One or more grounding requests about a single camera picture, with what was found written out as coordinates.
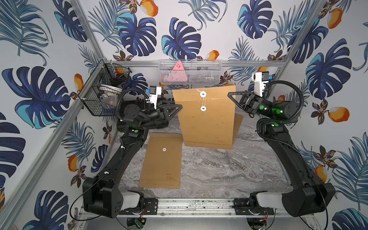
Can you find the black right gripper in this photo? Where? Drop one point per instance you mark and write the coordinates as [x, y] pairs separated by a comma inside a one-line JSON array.
[[251, 103]]

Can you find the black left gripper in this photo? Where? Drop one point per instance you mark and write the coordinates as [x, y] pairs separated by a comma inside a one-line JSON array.
[[160, 112]]

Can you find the brown kraft file bag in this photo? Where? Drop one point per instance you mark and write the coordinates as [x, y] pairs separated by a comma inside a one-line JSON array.
[[207, 116], [162, 163], [237, 123]]

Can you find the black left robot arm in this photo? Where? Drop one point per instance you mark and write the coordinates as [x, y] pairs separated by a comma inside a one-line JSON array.
[[101, 195]]

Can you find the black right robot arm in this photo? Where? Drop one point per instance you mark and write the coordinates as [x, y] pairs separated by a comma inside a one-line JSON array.
[[310, 194]]

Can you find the black plastic tool case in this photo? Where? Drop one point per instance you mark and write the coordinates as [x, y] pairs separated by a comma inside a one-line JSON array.
[[135, 114]]

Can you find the pink triangle item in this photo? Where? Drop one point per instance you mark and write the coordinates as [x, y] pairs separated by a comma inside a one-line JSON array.
[[178, 73]]

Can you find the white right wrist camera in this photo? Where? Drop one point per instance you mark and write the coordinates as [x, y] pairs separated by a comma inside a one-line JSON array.
[[260, 80]]

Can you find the clear white mesh wall basket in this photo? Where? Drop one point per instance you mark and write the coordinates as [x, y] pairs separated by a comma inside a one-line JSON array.
[[204, 72]]

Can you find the black wire basket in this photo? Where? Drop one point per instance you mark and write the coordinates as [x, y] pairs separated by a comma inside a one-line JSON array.
[[105, 84]]

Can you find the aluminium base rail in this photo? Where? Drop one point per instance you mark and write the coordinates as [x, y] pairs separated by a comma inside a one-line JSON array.
[[202, 207]]

